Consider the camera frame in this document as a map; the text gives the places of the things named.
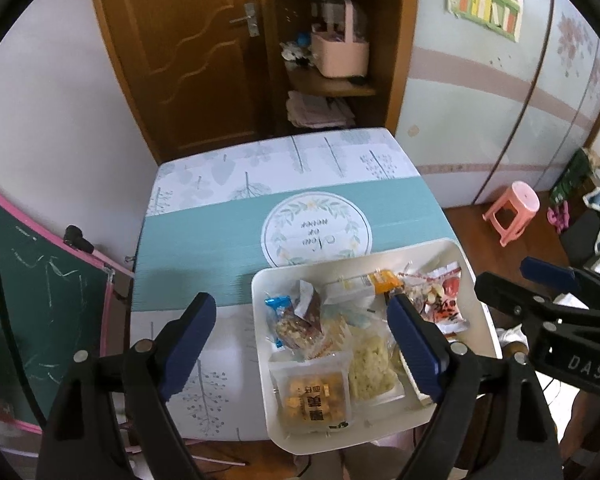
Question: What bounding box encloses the clear plastic bag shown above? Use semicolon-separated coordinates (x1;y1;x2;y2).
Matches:
320;0;368;41

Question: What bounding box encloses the pink toy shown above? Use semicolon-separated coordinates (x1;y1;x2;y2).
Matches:
546;204;571;233

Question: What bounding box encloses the cream snack packet red label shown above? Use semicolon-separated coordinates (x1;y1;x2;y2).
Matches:
325;275;381;306

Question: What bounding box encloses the green chalkboard pink frame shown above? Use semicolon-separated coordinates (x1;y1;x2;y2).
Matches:
0;177;135;433

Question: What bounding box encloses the square clear pastry packet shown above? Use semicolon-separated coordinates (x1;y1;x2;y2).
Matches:
269;351;356;436

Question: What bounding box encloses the brown wooden door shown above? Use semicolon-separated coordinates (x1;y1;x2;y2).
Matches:
85;0;281;166

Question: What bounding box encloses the pink basket with handle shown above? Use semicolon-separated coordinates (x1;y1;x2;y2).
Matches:
311;0;371;79

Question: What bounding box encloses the black cable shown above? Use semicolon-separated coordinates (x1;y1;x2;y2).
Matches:
0;220;47;427

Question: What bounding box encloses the wooden corner shelf unit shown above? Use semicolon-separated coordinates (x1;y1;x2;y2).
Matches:
257;0;421;138

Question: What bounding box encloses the wall poster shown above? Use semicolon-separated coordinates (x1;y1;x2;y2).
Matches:
445;0;525;43

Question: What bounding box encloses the black bag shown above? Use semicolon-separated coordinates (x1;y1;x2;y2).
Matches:
560;210;600;268

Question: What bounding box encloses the clear packet of yellow puffs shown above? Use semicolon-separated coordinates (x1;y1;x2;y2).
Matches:
349;332;406;402

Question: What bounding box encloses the pink plastic stool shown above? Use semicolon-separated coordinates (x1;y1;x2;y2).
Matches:
482;181;541;247

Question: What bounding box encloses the pale floral sliding wardrobe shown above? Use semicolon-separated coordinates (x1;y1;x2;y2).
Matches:
395;0;600;208

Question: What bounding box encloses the green patterned bag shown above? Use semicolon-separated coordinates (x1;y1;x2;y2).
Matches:
550;147;600;206

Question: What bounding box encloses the clear red and white packet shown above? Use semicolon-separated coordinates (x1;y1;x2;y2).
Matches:
405;262;470;336

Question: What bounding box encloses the stack of papers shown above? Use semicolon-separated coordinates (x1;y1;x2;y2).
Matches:
286;90;357;130

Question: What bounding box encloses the white plastic tray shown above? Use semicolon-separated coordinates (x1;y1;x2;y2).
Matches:
251;238;503;456

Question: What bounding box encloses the black chalkboard clip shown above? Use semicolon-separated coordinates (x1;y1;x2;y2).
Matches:
62;225;96;253

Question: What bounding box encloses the small blue snack packet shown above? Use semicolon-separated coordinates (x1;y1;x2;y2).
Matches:
265;295;295;350

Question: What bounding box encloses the clear packet of nuts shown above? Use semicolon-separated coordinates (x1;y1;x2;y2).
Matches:
275;310;323;353

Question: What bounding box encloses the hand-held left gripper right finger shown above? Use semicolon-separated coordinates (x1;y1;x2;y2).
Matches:
385;293;565;480

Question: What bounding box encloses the large clear yellow wafer packet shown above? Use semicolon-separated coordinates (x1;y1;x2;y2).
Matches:
320;305;386;356

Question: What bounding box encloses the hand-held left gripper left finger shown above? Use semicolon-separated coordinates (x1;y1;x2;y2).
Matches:
34;291;218;480

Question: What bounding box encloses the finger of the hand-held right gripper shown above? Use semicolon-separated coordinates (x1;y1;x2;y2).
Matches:
474;271;600;343
521;256;600;317

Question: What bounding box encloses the metal door handle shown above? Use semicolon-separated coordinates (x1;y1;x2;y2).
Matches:
230;2;260;37

